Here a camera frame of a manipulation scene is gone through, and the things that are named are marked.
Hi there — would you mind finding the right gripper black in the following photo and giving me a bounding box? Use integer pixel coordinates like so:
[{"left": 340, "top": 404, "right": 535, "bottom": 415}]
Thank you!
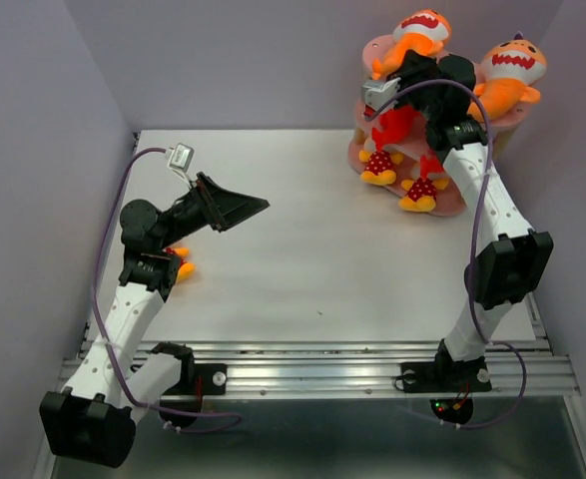
[{"left": 385, "top": 47, "right": 441, "bottom": 122}]

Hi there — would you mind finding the pink three-tier shelf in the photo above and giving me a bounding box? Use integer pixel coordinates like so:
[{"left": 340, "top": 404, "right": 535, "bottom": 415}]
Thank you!
[{"left": 347, "top": 33, "right": 531, "bottom": 220}]

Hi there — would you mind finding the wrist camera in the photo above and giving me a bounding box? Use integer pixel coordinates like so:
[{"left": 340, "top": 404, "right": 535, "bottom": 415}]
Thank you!
[
  {"left": 166, "top": 143, "right": 195, "bottom": 184},
  {"left": 360, "top": 78, "right": 399, "bottom": 120}
]

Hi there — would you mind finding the yellow plush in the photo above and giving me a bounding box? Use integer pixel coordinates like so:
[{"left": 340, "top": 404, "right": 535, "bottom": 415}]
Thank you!
[
  {"left": 164, "top": 246, "right": 196, "bottom": 283},
  {"left": 358, "top": 142, "right": 405, "bottom": 187},
  {"left": 398, "top": 178, "right": 450, "bottom": 213}
]

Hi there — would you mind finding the aluminium rail frame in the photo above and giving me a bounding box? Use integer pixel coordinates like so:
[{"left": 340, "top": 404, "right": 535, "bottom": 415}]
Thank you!
[{"left": 55, "top": 340, "right": 581, "bottom": 400}]

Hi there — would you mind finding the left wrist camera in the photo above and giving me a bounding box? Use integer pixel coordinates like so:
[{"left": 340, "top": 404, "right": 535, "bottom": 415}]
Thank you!
[{"left": 166, "top": 143, "right": 195, "bottom": 184}]

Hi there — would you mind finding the orange shark plush facing camera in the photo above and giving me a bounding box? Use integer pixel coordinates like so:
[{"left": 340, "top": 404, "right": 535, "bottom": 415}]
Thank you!
[{"left": 371, "top": 9, "right": 452, "bottom": 80}]

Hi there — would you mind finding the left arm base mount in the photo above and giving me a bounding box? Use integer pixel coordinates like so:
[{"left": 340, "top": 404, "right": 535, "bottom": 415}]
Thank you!
[{"left": 160, "top": 363, "right": 228, "bottom": 413}]

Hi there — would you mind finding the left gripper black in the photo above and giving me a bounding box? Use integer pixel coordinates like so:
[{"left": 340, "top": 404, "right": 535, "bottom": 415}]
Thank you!
[{"left": 158, "top": 173, "right": 269, "bottom": 250}]

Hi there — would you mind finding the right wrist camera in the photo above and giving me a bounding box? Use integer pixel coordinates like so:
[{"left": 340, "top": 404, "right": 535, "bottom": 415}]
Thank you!
[{"left": 360, "top": 78, "right": 399, "bottom": 120}]

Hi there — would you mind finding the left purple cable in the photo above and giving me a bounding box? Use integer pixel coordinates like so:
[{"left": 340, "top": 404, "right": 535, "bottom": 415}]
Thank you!
[{"left": 92, "top": 147, "right": 244, "bottom": 434}]

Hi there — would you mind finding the red shark plush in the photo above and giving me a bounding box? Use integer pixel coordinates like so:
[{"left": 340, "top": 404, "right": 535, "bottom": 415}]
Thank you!
[
  {"left": 419, "top": 155, "right": 448, "bottom": 181},
  {"left": 371, "top": 105, "right": 420, "bottom": 151}
]

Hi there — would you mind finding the red shark plush front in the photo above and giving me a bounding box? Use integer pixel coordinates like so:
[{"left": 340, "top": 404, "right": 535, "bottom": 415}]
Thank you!
[{"left": 419, "top": 155, "right": 448, "bottom": 181}]

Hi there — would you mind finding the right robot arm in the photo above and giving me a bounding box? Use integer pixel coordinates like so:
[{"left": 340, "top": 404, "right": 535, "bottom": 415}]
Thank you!
[{"left": 392, "top": 50, "right": 554, "bottom": 393}]

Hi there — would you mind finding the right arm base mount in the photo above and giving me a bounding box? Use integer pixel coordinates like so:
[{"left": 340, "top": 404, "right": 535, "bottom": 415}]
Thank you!
[{"left": 393, "top": 361, "right": 492, "bottom": 425}]

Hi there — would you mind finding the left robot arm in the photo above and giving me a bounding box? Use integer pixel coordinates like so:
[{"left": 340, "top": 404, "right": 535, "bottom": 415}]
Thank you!
[{"left": 39, "top": 173, "right": 270, "bottom": 468}]

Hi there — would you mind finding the orange shark plush back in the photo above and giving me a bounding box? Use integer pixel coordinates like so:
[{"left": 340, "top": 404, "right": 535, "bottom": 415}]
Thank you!
[{"left": 473, "top": 32, "right": 547, "bottom": 121}]

